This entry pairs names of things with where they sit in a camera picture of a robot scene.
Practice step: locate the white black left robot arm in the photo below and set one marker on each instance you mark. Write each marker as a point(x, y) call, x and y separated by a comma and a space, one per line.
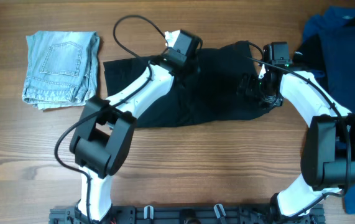
point(102, 141)

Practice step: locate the black shorts garment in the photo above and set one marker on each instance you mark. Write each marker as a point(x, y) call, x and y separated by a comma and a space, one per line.
point(216, 93)

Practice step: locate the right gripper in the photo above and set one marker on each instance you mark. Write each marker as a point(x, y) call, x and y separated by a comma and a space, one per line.
point(275, 99)

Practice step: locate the folded light blue jeans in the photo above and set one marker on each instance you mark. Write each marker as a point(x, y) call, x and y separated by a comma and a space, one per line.
point(62, 69)

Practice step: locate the dark blue polo shirt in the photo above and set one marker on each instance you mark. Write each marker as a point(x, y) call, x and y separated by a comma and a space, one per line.
point(338, 47)

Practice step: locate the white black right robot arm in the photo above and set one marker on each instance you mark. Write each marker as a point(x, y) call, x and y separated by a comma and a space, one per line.
point(328, 157)

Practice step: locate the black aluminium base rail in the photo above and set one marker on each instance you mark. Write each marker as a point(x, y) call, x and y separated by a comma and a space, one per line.
point(247, 213)

